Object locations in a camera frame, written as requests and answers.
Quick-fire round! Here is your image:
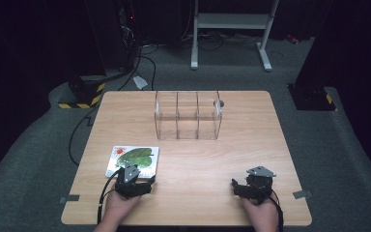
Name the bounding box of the white metal stand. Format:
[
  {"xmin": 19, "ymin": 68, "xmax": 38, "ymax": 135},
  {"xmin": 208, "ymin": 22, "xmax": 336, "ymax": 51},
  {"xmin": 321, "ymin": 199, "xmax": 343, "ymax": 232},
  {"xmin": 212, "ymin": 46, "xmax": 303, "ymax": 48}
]
[{"xmin": 189, "ymin": 0, "xmax": 280, "ymax": 73}]

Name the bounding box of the grey tape strip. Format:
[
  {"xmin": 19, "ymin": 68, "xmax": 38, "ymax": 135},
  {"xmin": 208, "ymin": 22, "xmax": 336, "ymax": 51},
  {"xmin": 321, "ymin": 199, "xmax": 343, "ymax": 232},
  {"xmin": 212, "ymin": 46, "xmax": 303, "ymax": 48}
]
[
  {"xmin": 59, "ymin": 193, "xmax": 81, "ymax": 204},
  {"xmin": 292, "ymin": 189, "xmax": 314, "ymax": 200}
]

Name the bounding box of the bundle of black floor cables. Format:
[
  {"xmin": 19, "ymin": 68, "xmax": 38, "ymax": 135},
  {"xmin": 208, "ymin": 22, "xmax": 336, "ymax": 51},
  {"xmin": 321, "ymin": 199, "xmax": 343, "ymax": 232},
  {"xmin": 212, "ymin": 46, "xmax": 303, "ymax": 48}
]
[{"xmin": 181, "ymin": 30, "xmax": 263, "ymax": 52}]

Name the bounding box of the clear acrylic book rack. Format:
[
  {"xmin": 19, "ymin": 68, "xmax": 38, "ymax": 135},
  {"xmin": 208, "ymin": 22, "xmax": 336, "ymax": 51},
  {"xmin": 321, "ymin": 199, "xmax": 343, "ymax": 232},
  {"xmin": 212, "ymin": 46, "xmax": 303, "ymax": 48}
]
[{"xmin": 154, "ymin": 90, "xmax": 223, "ymax": 141}]

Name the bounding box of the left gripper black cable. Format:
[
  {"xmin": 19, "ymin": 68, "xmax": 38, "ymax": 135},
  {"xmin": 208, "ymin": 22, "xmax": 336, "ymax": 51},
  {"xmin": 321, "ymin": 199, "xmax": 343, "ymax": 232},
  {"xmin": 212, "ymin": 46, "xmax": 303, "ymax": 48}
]
[{"xmin": 97, "ymin": 169, "xmax": 121, "ymax": 225}]

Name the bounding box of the black stand base yellow mark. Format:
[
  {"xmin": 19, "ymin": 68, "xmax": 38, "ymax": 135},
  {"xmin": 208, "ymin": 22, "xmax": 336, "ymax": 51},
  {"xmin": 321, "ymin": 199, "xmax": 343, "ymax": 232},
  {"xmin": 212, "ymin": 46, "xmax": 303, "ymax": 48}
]
[{"xmin": 287, "ymin": 83, "xmax": 339, "ymax": 112}]

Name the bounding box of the green leaf picture book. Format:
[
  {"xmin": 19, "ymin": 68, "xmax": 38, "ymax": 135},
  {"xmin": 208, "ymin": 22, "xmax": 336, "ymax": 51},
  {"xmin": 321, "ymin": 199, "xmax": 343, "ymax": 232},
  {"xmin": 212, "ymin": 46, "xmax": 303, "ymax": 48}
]
[{"xmin": 104, "ymin": 145, "xmax": 160, "ymax": 180}]

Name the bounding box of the red object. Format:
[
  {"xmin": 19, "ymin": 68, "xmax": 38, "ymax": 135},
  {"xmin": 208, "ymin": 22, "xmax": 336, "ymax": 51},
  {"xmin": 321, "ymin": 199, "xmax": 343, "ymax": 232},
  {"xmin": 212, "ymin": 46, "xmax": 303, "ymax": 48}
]
[{"xmin": 285, "ymin": 33, "xmax": 301, "ymax": 45}]

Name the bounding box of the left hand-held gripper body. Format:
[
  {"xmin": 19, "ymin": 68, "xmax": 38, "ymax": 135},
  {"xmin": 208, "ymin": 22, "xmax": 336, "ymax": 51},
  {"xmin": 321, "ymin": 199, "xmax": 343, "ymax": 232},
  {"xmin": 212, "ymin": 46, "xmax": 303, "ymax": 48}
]
[{"xmin": 114, "ymin": 162, "xmax": 152, "ymax": 199}]

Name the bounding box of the dark equipment tower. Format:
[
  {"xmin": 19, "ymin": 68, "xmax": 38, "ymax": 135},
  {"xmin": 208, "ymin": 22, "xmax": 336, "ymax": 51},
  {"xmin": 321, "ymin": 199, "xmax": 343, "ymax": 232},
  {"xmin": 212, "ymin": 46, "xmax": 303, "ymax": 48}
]
[{"xmin": 85, "ymin": 0, "xmax": 140, "ymax": 73}]

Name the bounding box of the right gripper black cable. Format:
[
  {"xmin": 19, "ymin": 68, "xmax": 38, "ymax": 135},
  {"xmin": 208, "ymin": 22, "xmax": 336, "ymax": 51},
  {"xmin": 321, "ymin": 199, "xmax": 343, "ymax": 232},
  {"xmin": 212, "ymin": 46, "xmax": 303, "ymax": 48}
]
[{"xmin": 268, "ymin": 193, "xmax": 285, "ymax": 232}]

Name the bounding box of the black yellow striped stand base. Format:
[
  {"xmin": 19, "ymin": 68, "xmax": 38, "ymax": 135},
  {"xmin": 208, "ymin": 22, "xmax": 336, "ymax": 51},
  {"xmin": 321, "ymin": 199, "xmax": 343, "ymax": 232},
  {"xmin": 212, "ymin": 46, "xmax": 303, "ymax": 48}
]
[{"xmin": 57, "ymin": 74, "xmax": 107, "ymax": 110}]

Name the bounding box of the long black floor cable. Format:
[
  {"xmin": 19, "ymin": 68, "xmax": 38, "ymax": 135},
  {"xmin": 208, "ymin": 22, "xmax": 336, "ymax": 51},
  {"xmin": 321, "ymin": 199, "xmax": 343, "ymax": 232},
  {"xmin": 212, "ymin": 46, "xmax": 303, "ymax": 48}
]
[{"xmin": 68, "ymin": 43, "xmax": 157, "ymax": 167}]

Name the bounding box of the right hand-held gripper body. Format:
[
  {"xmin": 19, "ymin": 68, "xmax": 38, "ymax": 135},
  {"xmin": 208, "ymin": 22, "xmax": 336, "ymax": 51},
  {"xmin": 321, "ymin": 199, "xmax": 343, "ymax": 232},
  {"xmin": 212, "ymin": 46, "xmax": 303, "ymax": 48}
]
[{"xmin": 242, "ymin": 165, "xmax": 277, "ymax": 206}]

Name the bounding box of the person's right hand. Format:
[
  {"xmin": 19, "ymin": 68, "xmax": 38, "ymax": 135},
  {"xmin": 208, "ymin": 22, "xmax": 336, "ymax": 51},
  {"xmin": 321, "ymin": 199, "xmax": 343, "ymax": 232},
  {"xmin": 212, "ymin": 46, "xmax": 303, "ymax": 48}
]
[{"xmin": 240, "ymin": 192, "xmax": 280, "ymax": 232}]

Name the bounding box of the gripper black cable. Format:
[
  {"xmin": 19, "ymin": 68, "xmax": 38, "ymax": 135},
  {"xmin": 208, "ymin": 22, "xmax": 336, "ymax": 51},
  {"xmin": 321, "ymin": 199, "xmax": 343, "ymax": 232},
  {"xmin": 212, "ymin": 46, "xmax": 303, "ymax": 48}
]
[
  {"xmin": 97, "ymin": 169, "xmax": 121, "ymax": 225},
  {"xmin": 268, "ymin": 193, "xmax": 285, "ymax": 232}
]

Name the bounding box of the white tape piece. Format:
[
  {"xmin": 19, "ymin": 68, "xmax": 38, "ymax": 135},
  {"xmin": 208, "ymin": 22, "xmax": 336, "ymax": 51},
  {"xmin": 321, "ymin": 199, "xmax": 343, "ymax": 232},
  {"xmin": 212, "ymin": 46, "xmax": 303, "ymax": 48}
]
[{"xmin": 131, "ymin": 74, "xmax": 149, "ymax": 91}]

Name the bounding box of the person's left hand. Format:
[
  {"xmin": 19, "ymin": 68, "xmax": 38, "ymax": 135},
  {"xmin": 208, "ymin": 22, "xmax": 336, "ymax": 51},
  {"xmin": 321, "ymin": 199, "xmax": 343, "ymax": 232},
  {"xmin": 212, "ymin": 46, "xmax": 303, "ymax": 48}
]
[{"xmin": 103, "ymin": 190, "xmax": 143, "ymax": 227}]

